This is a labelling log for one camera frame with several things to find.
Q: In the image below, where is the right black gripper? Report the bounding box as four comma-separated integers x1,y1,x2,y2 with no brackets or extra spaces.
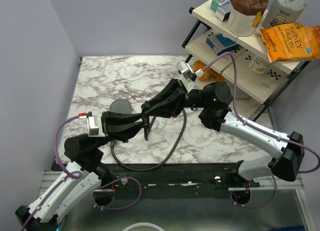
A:
141,79,208,120

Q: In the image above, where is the orange snack bag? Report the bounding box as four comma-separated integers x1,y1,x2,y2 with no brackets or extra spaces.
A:
193,60,225,82

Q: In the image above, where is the cream three-tier shelf rack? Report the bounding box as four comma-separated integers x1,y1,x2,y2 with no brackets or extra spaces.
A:
182,0,309,121

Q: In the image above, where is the white cup brown lid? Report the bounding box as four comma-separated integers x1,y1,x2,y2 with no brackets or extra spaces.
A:
227,0,269,37

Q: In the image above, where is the grey cylindrical canister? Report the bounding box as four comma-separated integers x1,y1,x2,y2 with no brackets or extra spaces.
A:
262,0,309,29

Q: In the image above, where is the black metal shower hose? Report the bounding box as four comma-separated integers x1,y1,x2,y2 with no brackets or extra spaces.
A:
109,107,188,171

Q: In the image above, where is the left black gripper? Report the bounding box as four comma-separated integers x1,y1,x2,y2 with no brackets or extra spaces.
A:
91,110,149,151

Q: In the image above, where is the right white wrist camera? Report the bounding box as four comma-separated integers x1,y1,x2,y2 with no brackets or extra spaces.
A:
176,61,204,93

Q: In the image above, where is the orange honey dijon bag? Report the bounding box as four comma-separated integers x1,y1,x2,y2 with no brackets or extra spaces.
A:
260,22,320,63

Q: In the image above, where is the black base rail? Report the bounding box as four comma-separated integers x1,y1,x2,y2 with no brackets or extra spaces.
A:
93,162,260,204

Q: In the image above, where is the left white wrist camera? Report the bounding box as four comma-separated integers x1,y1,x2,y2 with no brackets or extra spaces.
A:
78,111,106,138

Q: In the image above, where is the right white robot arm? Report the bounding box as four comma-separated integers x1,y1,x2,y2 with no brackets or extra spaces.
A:
141,79,305,187

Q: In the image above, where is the teal small box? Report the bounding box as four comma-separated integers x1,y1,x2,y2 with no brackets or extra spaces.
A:
210,0,230,12

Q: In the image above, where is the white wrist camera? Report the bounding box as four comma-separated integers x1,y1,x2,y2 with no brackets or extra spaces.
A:
176,61,204,93
78,111,106,138

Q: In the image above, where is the yellow clip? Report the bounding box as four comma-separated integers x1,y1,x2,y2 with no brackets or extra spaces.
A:
252,11,262,28

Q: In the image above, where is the white round rim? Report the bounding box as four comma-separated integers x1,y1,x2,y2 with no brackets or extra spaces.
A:
123,222,164,231

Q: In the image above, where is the grey shower head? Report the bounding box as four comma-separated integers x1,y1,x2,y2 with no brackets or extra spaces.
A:
109,99,132,114

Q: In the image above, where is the black T-shaped fitting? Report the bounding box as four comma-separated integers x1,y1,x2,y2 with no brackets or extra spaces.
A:
142,115,150,130

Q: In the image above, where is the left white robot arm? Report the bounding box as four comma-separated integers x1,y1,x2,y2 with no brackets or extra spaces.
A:
15,111,145,231

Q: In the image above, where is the silver small box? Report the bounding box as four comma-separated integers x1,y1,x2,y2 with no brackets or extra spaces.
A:
215,3,231,22

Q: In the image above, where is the blue box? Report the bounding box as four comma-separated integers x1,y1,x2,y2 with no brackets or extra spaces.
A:
206,33,240,56

